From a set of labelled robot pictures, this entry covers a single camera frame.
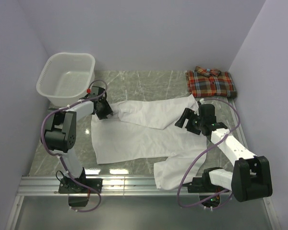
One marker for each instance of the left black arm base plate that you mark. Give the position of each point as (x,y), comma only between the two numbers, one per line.
(86,187)

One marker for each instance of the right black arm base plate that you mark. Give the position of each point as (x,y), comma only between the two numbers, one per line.
(198,185)

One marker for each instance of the white long sleeve shirt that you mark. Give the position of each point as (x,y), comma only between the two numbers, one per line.
(141,129)

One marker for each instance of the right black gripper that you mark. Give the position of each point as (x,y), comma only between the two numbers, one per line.
(189,114)

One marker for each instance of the white plastic laundry basket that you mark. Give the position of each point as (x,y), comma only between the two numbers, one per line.
(66,77)

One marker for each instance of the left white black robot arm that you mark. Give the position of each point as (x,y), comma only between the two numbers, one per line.
(58,132)

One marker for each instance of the folded plaid flannel shirt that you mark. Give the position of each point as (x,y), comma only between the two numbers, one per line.
(210,82)

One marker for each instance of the aluminium mounting rail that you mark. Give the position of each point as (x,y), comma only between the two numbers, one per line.
(117,185)

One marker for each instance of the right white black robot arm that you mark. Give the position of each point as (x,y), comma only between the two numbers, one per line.
(250,179)

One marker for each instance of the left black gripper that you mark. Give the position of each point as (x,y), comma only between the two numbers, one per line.
(108,110)

